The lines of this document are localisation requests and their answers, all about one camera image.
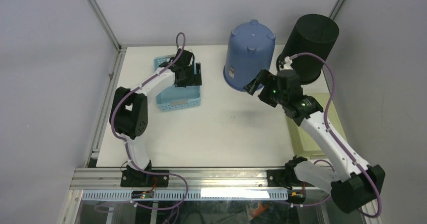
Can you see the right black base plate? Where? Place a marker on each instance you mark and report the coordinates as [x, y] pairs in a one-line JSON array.
[[282, 178]]

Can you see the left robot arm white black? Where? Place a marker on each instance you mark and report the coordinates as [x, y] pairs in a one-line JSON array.
[[129, 115]]

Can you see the large blue plastic bucket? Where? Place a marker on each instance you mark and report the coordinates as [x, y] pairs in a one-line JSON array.
[[250, 49]]

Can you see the light blue perforated basket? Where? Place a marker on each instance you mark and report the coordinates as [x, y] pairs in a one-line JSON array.
[[175, 98]]

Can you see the white slotted cable duct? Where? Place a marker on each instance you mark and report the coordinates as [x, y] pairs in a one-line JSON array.
[[204, 194]]

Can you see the orange object under table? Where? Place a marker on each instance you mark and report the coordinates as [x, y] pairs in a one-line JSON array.
[[257, 208]]

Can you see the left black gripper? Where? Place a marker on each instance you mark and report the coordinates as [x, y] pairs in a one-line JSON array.
[[195, 79]]

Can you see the large black plastic bucket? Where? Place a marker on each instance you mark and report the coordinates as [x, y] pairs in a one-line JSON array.
[[312, 33]]

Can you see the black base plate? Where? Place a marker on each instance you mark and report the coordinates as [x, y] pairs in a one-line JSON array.
[[282, 178], [134, 178]]

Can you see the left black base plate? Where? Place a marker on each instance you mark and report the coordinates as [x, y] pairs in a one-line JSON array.
[[134, 178]]

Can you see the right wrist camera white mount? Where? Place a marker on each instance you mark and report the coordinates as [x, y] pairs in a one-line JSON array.
[[285, 64]]

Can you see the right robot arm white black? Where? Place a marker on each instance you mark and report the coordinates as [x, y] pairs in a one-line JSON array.
[[354, 182]]

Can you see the yellow-green perforated basket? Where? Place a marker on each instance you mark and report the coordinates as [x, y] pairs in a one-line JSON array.
[[304, 145]]

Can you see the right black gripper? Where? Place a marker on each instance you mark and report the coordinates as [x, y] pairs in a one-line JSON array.
[[265, 78]]

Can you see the aluminium front rail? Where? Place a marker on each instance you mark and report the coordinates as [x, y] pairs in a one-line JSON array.
[[110, 178]]

